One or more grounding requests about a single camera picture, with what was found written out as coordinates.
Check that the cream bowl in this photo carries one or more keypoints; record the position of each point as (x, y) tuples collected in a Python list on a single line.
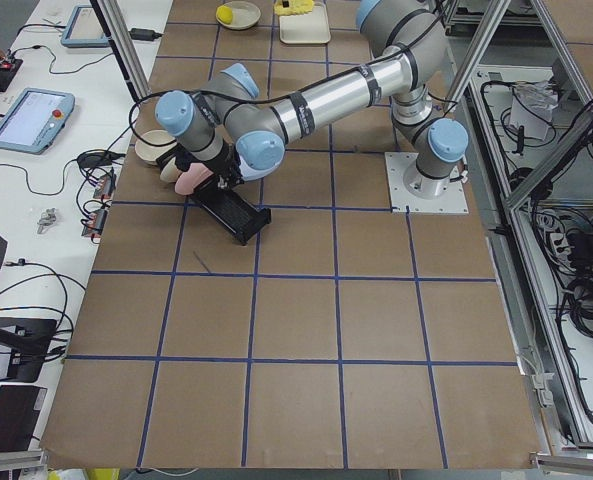
[(153, 144)]

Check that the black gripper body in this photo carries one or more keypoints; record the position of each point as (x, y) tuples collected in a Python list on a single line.
[(227, 166)]

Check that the teach pendant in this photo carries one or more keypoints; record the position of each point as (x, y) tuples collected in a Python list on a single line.
[(34, 120), (83, 29)]

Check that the teach pendant near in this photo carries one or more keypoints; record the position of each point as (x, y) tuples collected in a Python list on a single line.
[(34, 120)]

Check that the teach pendant far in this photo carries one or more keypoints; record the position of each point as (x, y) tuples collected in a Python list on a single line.
[(83, 29)]

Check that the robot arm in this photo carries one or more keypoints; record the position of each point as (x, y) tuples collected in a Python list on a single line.
[(224, 126)]

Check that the cream plate in rack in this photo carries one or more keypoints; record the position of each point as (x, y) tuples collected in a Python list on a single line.
[(170, 173)]

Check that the black dish rack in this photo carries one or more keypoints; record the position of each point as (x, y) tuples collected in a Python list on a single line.
[(237, 216)]

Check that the pink plate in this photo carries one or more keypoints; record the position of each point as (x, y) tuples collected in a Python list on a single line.
[(189, 181)]

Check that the aluminium frame post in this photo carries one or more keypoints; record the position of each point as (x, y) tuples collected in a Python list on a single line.
[(115, 30)]

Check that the yellow bread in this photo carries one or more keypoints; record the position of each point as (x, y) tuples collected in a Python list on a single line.
[(293, 7)]

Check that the yellow lemon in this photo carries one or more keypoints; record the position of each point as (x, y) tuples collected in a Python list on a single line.
[(225, 15)]

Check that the cream plate with lemon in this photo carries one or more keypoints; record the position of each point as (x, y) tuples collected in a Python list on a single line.
[(246, 15)]

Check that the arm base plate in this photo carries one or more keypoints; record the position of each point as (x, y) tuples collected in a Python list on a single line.
[(411, 192)]

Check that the cream tray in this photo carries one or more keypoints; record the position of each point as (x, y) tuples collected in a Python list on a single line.
[(310, 28)]

